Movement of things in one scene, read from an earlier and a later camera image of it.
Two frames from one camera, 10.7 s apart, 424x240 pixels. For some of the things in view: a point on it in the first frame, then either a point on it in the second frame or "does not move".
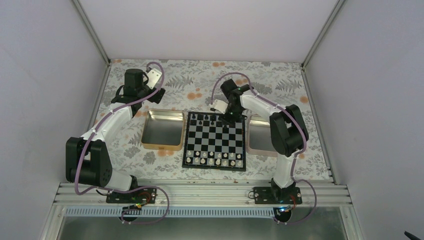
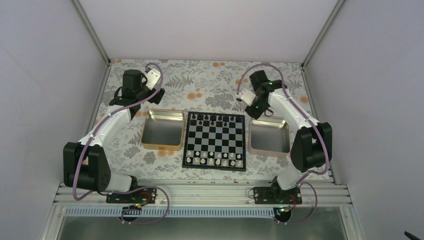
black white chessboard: (211, 143) does not move
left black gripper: (157, 99) does not move
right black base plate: (268, 195) does not move
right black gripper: (228, 121) → (255, 114)
